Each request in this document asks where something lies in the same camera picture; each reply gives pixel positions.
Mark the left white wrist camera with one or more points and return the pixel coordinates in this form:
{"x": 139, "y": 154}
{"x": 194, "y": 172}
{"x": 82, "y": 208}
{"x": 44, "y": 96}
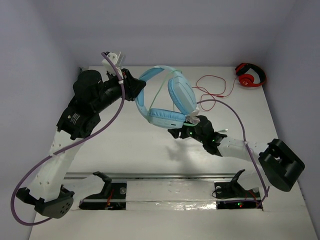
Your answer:
{"x": 117, "y": 58}

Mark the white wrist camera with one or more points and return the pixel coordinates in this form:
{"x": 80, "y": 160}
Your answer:
{"x": 192, "y": 118}
{"x": 117, "y": 58}

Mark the light blue headphones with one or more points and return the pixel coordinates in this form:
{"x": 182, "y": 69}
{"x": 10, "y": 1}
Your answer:
{"x": 172, "y": 102}

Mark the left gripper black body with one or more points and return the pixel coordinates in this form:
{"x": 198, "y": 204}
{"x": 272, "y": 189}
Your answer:
{"x": 129, "y": 85}

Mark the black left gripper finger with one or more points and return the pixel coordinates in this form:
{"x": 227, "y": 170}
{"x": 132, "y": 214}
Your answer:
{"x": 134, "y": 83}
{"x": 134, "y": 92}

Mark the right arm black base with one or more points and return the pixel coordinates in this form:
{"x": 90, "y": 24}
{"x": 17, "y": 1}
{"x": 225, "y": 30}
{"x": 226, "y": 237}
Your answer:
{"x": 232, "y": 196}

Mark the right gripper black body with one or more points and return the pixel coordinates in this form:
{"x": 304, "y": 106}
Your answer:
{"x": 193, "y": 135}

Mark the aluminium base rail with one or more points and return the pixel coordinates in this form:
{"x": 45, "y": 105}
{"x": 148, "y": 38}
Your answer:
{"x": 157, "y": 192}

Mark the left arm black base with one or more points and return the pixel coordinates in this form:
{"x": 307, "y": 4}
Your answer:
{"x": 110, "y": 196}

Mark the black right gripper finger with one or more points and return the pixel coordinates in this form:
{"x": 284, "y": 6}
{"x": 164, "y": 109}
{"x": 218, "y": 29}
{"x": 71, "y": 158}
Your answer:
{"x": 200, "y": 122}
{"x": 179, "y": 133}

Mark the red and black headphones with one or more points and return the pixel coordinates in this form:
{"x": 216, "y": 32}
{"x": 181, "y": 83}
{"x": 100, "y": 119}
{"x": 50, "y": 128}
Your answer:
{"x": 248, "y": 80}

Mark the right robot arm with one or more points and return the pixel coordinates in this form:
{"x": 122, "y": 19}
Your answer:
{"x": 275, "y": 164}

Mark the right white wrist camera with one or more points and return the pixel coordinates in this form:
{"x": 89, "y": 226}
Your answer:
{"x": 192, "y": 118}

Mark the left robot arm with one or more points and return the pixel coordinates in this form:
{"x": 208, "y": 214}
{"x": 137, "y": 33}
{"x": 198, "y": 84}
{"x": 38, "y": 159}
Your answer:
{"x": 95, "y": 106}

